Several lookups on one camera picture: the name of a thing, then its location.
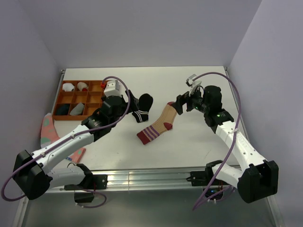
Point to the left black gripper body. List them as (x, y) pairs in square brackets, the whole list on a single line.
[(132, 106)]

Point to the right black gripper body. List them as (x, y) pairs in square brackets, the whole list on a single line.
[(196, 101)]

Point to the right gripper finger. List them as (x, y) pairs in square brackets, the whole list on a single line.
[(179, 109), (181, 100)]

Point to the tan maroon purple striped sock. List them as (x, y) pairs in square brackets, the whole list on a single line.
[(163, 124)]

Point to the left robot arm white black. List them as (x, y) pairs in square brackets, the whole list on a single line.
[(33, 172)]

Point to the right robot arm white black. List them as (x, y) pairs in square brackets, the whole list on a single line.
[(257, 177)]

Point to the black sock white stripes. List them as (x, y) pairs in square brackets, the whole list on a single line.
[(145, 103)]

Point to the grey rolled sock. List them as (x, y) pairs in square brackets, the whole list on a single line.
[(77, 110)]

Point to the beige red rolled sock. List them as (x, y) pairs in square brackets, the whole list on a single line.
[(81, 86)]

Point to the orange compartment tray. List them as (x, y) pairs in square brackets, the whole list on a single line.
[(92, 99)]

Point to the white rolled sock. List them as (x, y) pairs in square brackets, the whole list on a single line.
[(68, 87)]

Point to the dark teal rolled sock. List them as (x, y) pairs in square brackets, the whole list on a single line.
[(63, 109)]

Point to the pink patterned sock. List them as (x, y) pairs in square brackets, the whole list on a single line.
[(49, 135)]

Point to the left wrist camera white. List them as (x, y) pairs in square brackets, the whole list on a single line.
[(111, 88)]

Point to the aluminium front rail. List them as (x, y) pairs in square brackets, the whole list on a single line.
[(147, 198)]

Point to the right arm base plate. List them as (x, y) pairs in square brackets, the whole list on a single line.
[(202, 178)]

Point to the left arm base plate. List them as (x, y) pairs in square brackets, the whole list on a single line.
[(88, 189)]

